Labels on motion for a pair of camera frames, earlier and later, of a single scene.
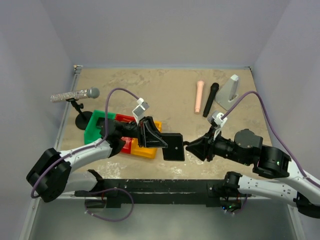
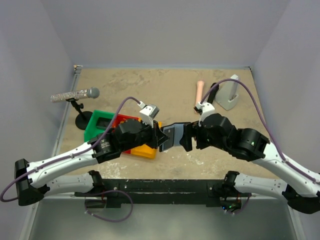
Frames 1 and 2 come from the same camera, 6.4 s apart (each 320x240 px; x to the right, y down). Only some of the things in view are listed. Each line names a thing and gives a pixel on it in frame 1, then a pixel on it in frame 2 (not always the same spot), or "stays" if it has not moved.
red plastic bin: x=127 y=147 stays
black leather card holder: x=175 y=151 -> x=175 y=131
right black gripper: x=203 y=148 -> x=190 y=129
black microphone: x=214 y=89 stays
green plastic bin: x=92 y=132 stays
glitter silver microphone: x=91 y=92 stays
